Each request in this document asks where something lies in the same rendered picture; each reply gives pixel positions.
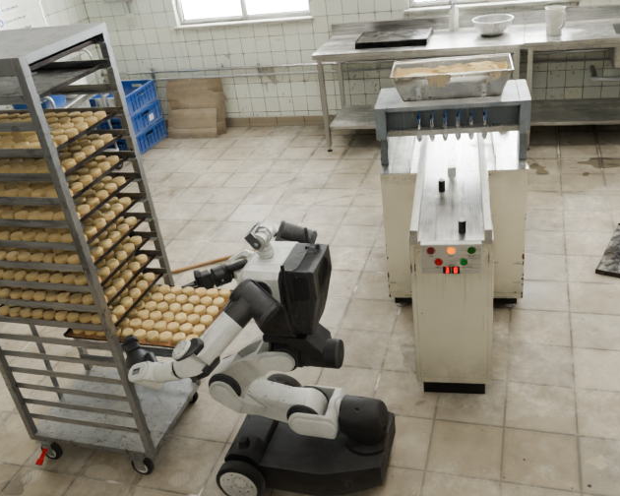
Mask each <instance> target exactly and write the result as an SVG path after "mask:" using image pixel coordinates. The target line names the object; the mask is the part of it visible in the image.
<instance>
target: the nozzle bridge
mask: <svg viewBox="0 0 620 496"><path fill-rule="evenodd" d="M473 107H474V110H473V115H472V116H473V126H472V127H469V113H470V112H472V108H473ZM486 107H488V108H487V114H486V115H487V125H486V126H483V125H482V115H483V111H486ZM446 109H447V115H446V117H447V128H443V114H445V112H446ZM459 109H461V112H460V117H461V124H460V125H461V126H460V127H456V117H457V113H459ZM419 110H421V111H420V119H421V129H417V124H416V119H417V115H418V114H419ZM432 110H434V112H433V118H434V128H433V129H430V121H429V120H430V114H432ZM374 111H375V124H376V137H377V140H379V141H380V154H381V165H389V163H390V159H391V147H390V137H408V136H429V135H450V134H469V133H490V132H510V131H518V137H517V154H518V159H519V160H527V133H530V118H531V97H530V94H529V91H528V87H527V82H526V80H512V81H508V82H507V84H506V86H505V88H504V89H503V92H502V94H501V95H497V96H481V97H465V98H448V99H432V100H416V101H403V100H402V99H401V96H400V95H399V93H398V91H397V89H396V88H391V89H381V91H380V94H379V97H378V100H377V103H376V106H375V109H374Z"/></svg>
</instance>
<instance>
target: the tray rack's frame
mask: <svg viewBox="0 0 620 496"><path fill-rule="evenodd" d="M95 24H97V23H93V24H79V25H67V26H54V27H41V28H28V29H15V30H2V31H0V69H2V68H14V66H13V63H12V60H11V58H12V57H14V56H17V55H25V57H26V60H27V63H28V65H29V64H30V63H32V62H35V61H37V60H39V59H42V58H44V57H46V56H49V55H51V54H53V53H56V52H58V51H60V50H63V49H65V48H67V47H70V46H72V45H74V44H77V43H79V42H81V41H84V40H86V39H88V38H91V37H93V36H95V35H98V34H100V33H102V28H101V25H95ZM83 365H84V367H85V371H84V372H83V373H82V374H83V375H92V376H99V377H107V378H116V379H120V377H119V374H118V371H117V369H110V368H102V367H93V366H92V365H88V364H83ZM0 373H1V375H2V377H3V379H4V381H5V384H6V386H7V388H8V390H9V392H10V395H11V397H12V399H13V401H14V403H15V406H16V408H17V410H18V412H19V414H20V417H21V419H22V421H23V422H24V424H25V427H26V429H27V431H28V433H29V435H30V438H31V439H34V440H38V441H37V442H36V443H37V444H41V446H42V449H43V447H49V449H48V450H47V452H46V454H47V455H50V456H54V453H53V451H52V449H51V446H50V445H51V444H52V443H58V444H64V445H70V446H77V447H83V448H89V449H95V450H101V451H107V452H113V453H119V454H125V455H130V456H129V457H128V459H133V462H134V465H135V468H136V469H137V470H143V471H146V468H145V465H144V462H143V460H144V458H147V455H146V452H145V449H144V446H143V443H142V440H141V437H140V434H138V433H131V432H124V431H117V430H111V429H104V428H97V427H91V426H85V425H78V424H71V423H65V422H58V421H51V420H44V419H41V420H40V421H39V422H38V424H37V425H36V426H35V424H34V422H33V420H32V417H31V414H30V411H29V409H28V407H27V405H26V402H25V400H24V398H23V396H22V393H21V391H20V389H19V387H18V384H17V382H16V380H15V378H14V375H13V373H12V371H11V369H10V366H9V364H8V362H7V360H6V357H5V355H4V353H3V351H2V348H1V346H0ZM198 388H199V387H198V384H197V383H192V380H191V379H190V378H185V379H183V380H178V381H169V382H165V383H164V385H163V387H162V388H161V389H160V390H159V391H157V390H154V389H151V388H148V387H145V386H142V385H139V384H137V385H136V386H135V390H136V393H137V396H138V398H142V399H143V400H142V401H141V403H140V405H141V408H142V411H143V414H148V415H149V416H148V417H147V419H146V422H147V425H148V428H149V429H150V430H153V431H154V432H153V433H152V435H151V437H152V440H153V443H154V446H155V451H156V452H158V450H159V448H160V447H161V445H162V444H163V442H164V440H165V439H166V437H167V436H168V434H169V433H170V431H171V429H172V428H173V426H174V425H175V423H176V422H177V420H178V418H179V417H180V415H181V414H182V412H183V411H184V409H185V407H186V406H187V404H188V403H189V401H190V400H192V397H193V396H194V394H195V393H196V391H197V390H198ZM69 389H75V390H83V391H91V392H98V393H106V394H113V395H121V396H126V394H125V391H124V388H123V385H115V384H107V383H100V382H92V381H84V380H76V381H75V382H74V383H73V384H72V386H71V387H70V388H69ZM57 396H58V398H59V400H58V402H59V403H72V404H79V405H86V406H94V407H101V408H108V409H115V410H123V411H130V412H132V411H131V408H130V406H129V403H128V402H122V401H115V400H107V399H100V398H92V397H85V396H77V395H69V394H64V395H63V394H62V393H57ZM47 414H48V415H55V416H62V417H69V418H76V419H82V420H88V421H95V422H102V423H109V424H116V425H123V426H130V427H136V428H137V425H136V422H135V419H134V418H131V417H124V416H117V415H110V414H103V413H96V412H89V411H82V410H75V409H68V408H61V407H54V406H53V407H52V408H51V410H50V411H49V412H48V413H47Z"/></svg>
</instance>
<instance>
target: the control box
mask: <svg viewBox="0 0 620 496"><path fill-rule="evenodd" d="M430 247H431V248H433V249H434V250H435V252H434V254H428V253H427V249H428V248H430ZM450 247H453V248H454V249H455V253H454V254H449V253H448V252H447V249H448V248H450ZM469 247H473V248H474V249H475V253H473V254H469V253H468V252H467V249H468V248H469ZM420 249H421V270H422V273H423V274H445V271H446V270H448V269H446V270H445V268H449V274H481V249H482V244H481V240H464V241H421V243H420ZM436 259H441V260H442V265H441V266H437V265H435V260H436ZM461 259H467V264H466V265H465V266H463V265H461V263H460V260H461ZM454 268H458V269H455V270H457V271H458V272H457V273H454V271H455V270H454ZM446 272H447V271H446ZM455 272H456V271H455Z"/></svg>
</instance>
